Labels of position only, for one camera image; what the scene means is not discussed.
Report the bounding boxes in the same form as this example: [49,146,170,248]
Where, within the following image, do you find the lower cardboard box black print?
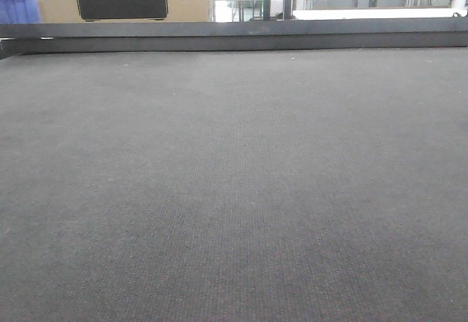
[37,0,211,23]

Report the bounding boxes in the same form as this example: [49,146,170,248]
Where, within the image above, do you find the dark grey fabric mat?
[1,48,467,321]

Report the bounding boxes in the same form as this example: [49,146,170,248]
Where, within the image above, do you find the blue crate in background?
[0,0,41,24]

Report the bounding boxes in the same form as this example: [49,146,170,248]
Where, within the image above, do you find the black metal table rail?
[1,17,467,59]

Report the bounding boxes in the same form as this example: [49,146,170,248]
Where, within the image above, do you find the white background table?
[292,7,467,20]

